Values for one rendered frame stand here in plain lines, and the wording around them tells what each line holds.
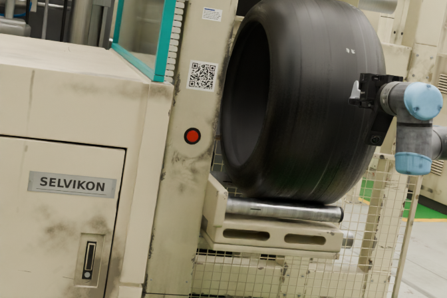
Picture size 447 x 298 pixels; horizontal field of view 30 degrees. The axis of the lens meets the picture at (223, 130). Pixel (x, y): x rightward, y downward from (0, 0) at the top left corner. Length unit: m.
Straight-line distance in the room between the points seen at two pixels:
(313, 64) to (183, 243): 0.60
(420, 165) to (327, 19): 0.55
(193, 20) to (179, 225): 0.54
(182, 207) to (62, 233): 0.79
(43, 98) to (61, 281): 0.33
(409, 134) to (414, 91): 0.09
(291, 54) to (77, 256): 0.83
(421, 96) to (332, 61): 0.40
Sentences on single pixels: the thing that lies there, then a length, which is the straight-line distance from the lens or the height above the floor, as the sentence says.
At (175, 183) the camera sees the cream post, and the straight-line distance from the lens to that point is 2.20.
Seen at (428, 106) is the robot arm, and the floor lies 1.28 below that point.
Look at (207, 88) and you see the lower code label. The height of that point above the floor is 1.19.
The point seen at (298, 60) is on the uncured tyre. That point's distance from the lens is 2.06.
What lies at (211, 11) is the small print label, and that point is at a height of 1.39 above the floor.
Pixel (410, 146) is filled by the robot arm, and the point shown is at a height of 1.19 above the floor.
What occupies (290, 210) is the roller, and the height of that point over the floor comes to 0.91.
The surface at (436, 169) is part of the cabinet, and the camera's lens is 6.97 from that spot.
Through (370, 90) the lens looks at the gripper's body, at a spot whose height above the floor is 1.28.
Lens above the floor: 1.44
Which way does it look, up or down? 9 degrees down
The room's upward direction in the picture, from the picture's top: 10 degrees clockwise
